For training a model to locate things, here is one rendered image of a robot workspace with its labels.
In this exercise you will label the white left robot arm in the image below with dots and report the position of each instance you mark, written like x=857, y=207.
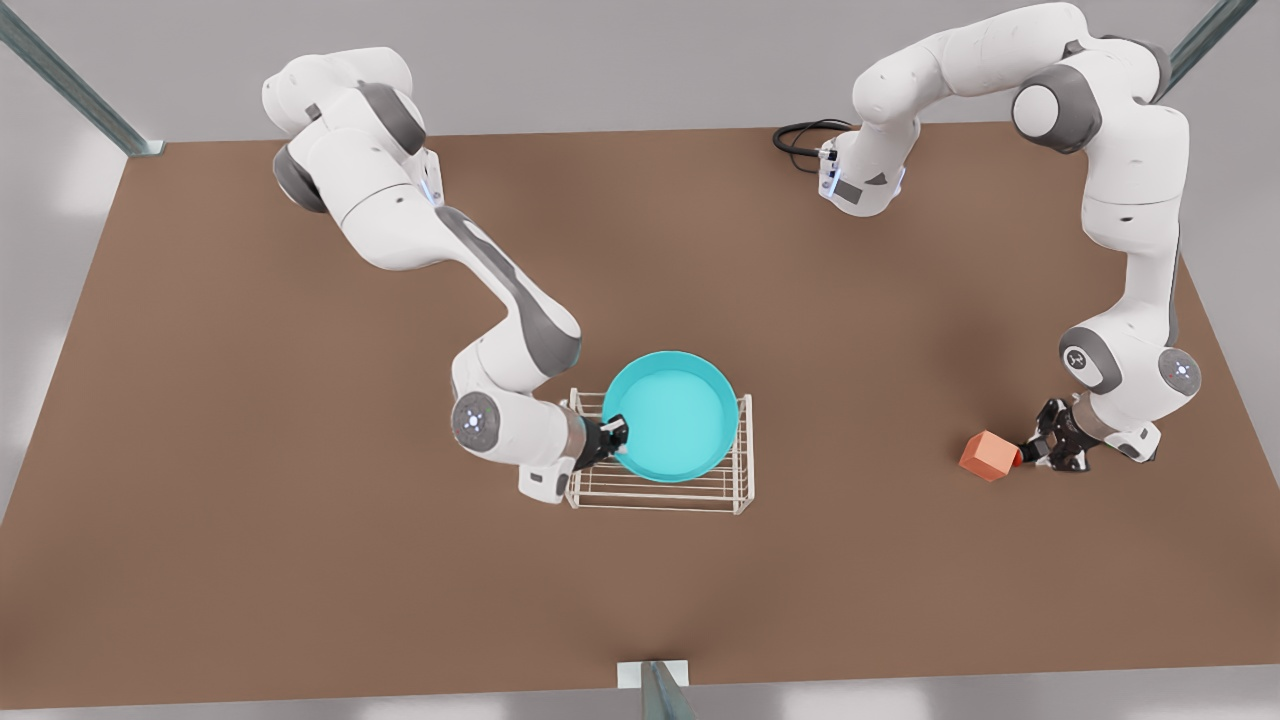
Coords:
x=1130, y=200

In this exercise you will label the silver frame post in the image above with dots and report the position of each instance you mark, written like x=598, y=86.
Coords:
x=662, y=692
x=1205, y=40
x=70, y=85

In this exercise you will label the turquoise round plate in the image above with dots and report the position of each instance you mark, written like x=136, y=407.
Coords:
x=670, y=416

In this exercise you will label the red button switch box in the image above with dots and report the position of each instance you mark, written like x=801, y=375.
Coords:
x=989, y=455

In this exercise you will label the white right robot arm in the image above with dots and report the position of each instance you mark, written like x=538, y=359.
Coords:
x=400, y=200

